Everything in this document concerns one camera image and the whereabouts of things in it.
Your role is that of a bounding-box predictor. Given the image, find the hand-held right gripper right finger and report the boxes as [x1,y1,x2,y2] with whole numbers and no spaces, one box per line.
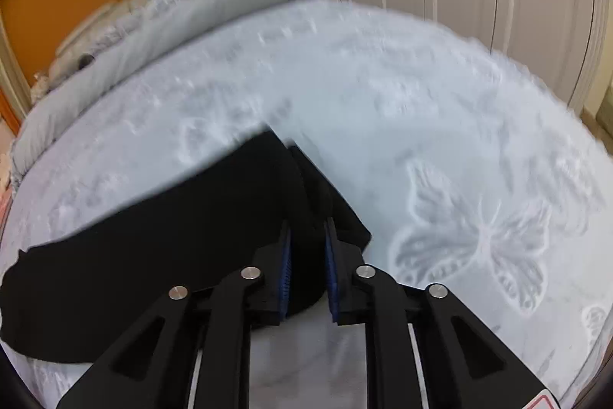
[325,217,562,409]

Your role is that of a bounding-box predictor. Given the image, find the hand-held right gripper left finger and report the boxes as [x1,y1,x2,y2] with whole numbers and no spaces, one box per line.
[56,220,294,409]

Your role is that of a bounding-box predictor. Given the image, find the black pants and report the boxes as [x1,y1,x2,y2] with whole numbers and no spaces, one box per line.
[0,126,372,364]

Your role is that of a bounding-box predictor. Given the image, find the light blue butterfly blanket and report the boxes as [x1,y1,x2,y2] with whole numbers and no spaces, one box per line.
[0,0,606,409]

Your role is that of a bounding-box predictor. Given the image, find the grey duvet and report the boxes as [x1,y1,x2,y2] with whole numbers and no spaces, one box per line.
[10,0,317,189]

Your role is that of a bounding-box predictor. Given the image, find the beige fluffy object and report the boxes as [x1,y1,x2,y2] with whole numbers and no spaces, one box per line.
[30,72,52,104]

